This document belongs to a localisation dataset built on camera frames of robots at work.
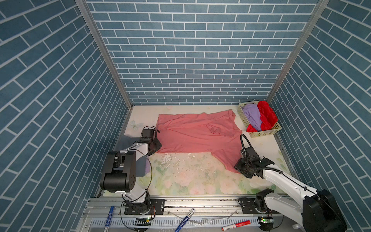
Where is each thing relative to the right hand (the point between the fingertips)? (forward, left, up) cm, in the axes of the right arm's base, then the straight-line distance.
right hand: (234, 166), depth 87 cm
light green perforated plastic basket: (+23, -17, +3) cm, 29 cm away
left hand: (+11, +49, +1) cm, 51 cm away
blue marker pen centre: (-31, +29, +1) cm, 43 cm away
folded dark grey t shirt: (+9, +71, +5) cm, 71 cm away
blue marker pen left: (-36, +63, +2) cm, 73 cm away
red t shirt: (+38, -28, +5) cm, 48 cm away
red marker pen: (-29, +2, 0) cm, 29 cm away
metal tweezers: (-28, +18, -1) cm, 33 cm away
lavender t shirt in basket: (+38, -16, +7) cm, 42 cm away
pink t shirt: (+24, +10, 0) cm, 26 cm away
